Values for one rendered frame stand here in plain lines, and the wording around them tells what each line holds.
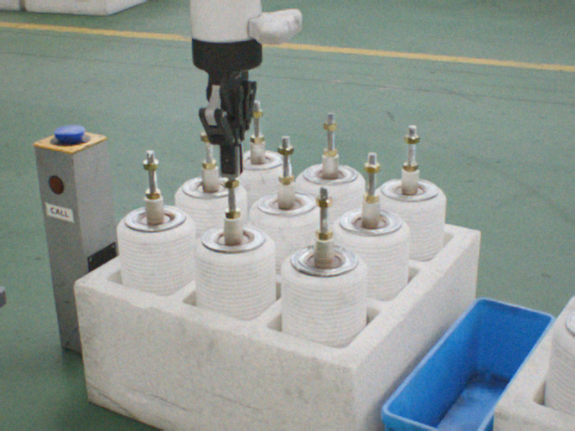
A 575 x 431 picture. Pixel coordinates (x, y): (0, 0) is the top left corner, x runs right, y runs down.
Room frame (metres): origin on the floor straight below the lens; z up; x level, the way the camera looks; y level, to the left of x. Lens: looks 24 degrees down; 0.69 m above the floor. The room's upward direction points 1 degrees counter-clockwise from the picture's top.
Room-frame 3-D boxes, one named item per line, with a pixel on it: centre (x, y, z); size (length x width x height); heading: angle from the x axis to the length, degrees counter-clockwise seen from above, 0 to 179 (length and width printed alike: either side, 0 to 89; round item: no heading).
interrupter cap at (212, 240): (0.94, 0.07, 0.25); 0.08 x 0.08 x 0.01
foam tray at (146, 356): (1.04, 0.00, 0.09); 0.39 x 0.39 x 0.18; 59
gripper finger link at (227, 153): (0.92, 0.07, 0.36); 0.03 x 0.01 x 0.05; 164
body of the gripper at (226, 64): (0.94, 0.06, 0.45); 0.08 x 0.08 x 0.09
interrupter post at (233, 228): (0.94, 0.07, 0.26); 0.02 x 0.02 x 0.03
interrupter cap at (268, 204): (1.04, 0.00, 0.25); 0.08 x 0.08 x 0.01
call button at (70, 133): (1.13, 0.29, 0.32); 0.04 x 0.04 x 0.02
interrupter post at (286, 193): (1.04, 0.00, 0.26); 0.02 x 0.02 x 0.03
